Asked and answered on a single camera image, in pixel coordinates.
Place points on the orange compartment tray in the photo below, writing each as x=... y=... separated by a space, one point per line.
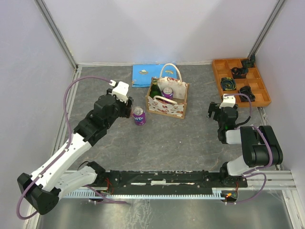
x=222 y=68

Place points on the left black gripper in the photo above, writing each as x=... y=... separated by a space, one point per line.
x=127 y=110

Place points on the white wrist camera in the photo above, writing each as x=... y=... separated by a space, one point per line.
x=229 y=100
x=120 y=90

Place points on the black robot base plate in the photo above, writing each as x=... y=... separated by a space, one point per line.
x=157 y=183

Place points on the blue printed folded cloth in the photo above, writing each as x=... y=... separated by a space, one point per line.
x=143 y=73

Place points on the patterned canvas tote bag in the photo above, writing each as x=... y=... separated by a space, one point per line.
x=162 y=106

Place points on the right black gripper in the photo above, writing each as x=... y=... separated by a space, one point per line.
x=213 y=107

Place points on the purple soda can front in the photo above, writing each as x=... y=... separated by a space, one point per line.
x=139 y=116

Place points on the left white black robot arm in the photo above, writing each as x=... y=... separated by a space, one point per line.
x=45 y=186

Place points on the blue slotted cable duct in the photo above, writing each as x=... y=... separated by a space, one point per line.
x=87 y=193

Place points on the rolled dark sock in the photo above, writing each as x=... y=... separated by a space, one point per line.
x=239 y=73
x=228 y=84
x=246 y=90
x=249 y=63

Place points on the purple soda can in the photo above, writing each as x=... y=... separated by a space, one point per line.
x=167 y=92
x=139 y=116

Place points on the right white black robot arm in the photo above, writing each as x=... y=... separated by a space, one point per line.
x=260 y=147

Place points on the aluminium frame rail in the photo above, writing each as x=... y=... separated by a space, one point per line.
x=269 y=179

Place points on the rolled dark sock middle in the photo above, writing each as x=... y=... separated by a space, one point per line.
x=239 y=73

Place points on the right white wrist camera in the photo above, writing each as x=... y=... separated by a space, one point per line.
x=229 y=100

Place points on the rolled dark sock top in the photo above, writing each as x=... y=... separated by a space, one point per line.
x=249 y=63

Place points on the dark green glass bottle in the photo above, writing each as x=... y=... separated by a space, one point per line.
x=155 y=90

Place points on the rolled dark sock left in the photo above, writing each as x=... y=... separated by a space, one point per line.
x=228 y=84

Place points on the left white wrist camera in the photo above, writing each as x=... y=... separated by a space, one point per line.
x=120 y=90

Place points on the rolled dark sock bottom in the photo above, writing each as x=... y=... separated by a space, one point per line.
x=246 y=90

